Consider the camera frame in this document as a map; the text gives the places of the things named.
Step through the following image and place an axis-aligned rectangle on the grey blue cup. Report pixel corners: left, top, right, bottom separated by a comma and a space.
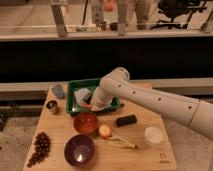
51, 84, 64, 99

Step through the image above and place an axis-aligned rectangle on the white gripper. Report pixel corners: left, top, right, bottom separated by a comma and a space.
90, 87, 114, 111

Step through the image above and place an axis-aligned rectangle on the red bowl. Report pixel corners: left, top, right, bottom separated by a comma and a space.
73, 112, 98, 135

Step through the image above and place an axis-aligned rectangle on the wooden cutting board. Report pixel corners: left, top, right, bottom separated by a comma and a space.
22, 81, 178, 171

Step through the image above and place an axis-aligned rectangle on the green plastic tray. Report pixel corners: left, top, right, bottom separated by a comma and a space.
65, 77, 121, 117

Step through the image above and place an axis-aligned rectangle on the black office chair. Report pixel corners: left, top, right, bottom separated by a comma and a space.
152, 0, 207, 29

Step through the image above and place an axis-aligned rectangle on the black rectangular block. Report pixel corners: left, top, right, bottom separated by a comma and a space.
116, 115, 137, 127

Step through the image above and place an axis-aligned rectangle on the bunch of dark grapes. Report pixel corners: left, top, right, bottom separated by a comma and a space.
27, 132, 50, 167

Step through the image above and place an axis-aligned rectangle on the white cloth in tray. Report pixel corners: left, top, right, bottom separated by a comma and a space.
74, 88, 92, 104

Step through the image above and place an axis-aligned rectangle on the orange yellow fruit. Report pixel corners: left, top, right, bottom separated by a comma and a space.
98, 125, 112, 139

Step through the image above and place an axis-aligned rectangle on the purple bowl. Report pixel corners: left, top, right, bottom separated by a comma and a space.
64, 135, 96, 167

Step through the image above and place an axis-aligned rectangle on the small metal cup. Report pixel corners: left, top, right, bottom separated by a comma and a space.
46, 100, 58, 114

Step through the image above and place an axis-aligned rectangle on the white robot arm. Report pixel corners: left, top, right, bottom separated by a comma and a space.
91, 67, 213, 140

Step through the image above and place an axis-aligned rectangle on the red pepper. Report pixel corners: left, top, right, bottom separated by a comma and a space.
80, 103, 92, 109

